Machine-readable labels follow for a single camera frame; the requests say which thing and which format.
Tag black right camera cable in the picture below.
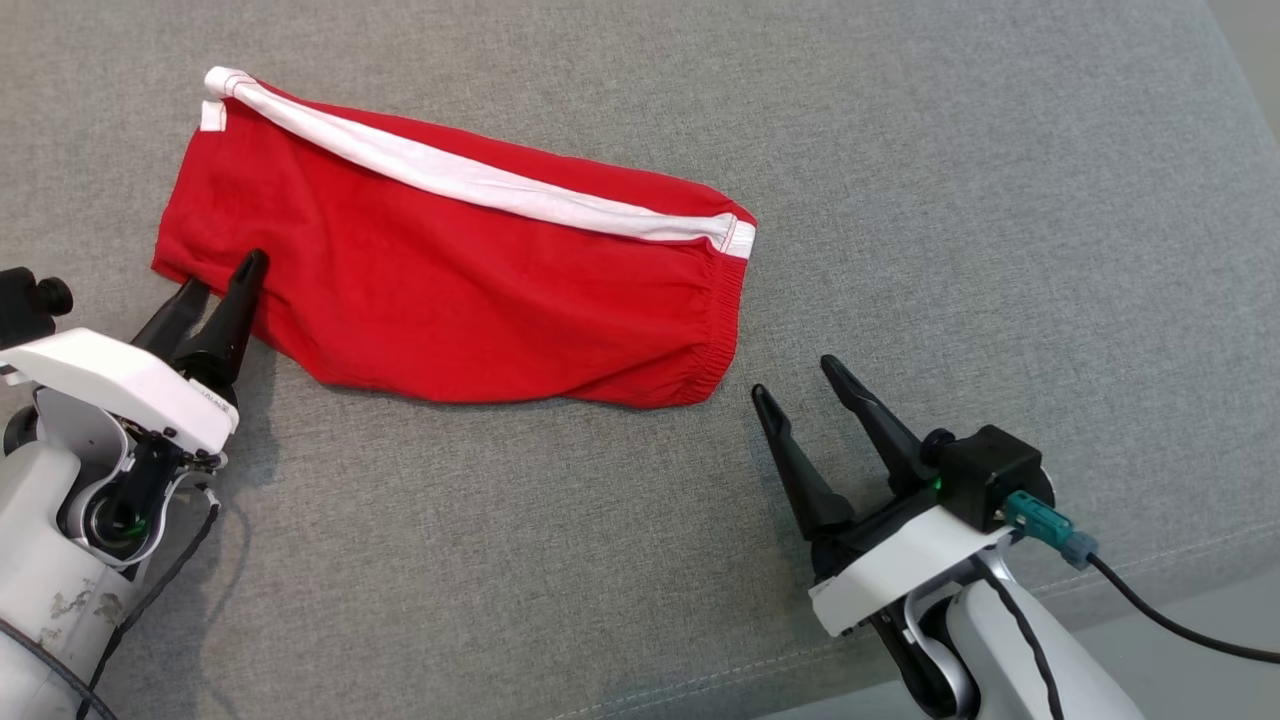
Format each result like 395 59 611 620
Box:
1085 555 1280 664

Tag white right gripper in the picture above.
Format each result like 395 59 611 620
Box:
751 354 1013 719

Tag teal right camera connector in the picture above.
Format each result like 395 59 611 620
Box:
1003 490 1099 571

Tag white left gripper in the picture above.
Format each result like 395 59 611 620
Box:
0 249 270 571

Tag red shorts with white stripe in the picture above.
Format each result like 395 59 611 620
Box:
152 66 758 409

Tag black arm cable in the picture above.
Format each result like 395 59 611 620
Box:
970 560 1066 720
75 490 223 720

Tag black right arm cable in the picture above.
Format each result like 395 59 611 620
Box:
970 560 1066 720

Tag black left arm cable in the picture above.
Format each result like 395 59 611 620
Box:
75 490 223 720

